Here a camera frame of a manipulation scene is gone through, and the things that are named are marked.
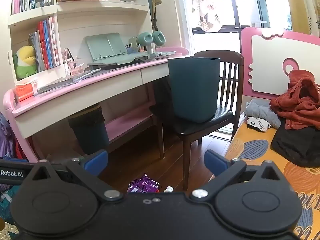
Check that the small white bottle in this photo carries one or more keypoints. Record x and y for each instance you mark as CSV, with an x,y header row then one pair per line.
x,y
169,189

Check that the dark folder with papers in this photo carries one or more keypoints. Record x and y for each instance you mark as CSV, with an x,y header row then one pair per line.
x,y
62,81

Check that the purple backpack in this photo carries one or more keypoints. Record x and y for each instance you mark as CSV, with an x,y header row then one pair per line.
x,y
7,135

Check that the wall scroll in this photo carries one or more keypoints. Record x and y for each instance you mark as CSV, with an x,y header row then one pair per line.
x,y
312,10

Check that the black framed window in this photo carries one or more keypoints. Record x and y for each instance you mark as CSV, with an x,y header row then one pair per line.
x,y
257,5

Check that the rust red clothing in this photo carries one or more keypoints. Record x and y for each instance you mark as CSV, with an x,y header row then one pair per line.
x,y
300,97

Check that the cream desk hutch shelf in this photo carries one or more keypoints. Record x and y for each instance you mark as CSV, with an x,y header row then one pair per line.
x,y
100,17

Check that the teal bin with black bag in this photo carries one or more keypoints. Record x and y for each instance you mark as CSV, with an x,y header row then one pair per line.
x,y
88,135

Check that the floral hanging garment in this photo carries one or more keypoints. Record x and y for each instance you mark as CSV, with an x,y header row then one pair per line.
x,y
205,7

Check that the yellow blue curtain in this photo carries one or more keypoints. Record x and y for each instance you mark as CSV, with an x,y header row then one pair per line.
x,y
153,5

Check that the pink and white bed headboard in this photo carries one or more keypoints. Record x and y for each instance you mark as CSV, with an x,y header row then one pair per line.
x,y
270,62

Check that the grey-green desk tray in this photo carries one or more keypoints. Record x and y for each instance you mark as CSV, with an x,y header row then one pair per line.
x,y
130,60

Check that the small pink desk trinkets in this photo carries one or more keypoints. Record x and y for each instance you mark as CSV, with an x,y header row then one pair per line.
x,y
72,63

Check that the black clothing pile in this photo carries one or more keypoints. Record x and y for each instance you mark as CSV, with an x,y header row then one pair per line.
x,y
295,147

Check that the row of red blue books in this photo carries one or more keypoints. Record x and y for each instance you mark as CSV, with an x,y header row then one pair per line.
x,y
47,45

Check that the blue pen holder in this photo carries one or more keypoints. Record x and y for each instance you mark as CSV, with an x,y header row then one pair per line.
x,y
130,49

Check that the grey clothing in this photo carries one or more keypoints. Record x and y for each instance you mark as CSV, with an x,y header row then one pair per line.
x,y
262,110

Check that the green yellow plush bird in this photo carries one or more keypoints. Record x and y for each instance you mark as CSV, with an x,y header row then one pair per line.
x,y
25,62

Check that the purple snack packet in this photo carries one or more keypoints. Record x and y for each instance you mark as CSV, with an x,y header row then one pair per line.
x,y
143,183

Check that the white printed cloth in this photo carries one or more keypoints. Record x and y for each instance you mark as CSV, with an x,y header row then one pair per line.
x,y
257,125

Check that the green book stand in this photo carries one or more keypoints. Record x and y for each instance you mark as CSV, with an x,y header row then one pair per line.
x,y
105,46

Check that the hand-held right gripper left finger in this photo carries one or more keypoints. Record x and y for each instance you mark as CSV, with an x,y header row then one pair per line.
x,y
96,162

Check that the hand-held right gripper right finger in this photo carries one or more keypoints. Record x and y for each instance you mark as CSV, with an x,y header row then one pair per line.
x,y
215,163

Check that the orange tissue box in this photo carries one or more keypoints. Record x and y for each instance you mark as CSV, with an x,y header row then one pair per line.
x,y
25,91

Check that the teal plastic waste bin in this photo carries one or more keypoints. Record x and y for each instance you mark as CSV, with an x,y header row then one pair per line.
x,y
193,90

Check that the pink and cream desk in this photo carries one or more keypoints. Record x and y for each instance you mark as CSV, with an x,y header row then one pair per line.
x,y
75,100

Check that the dark wooden chair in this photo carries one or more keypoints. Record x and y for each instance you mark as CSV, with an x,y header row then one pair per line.
x,y
231,62

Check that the green headphones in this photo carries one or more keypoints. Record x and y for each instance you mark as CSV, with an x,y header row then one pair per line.
x,y
150,38

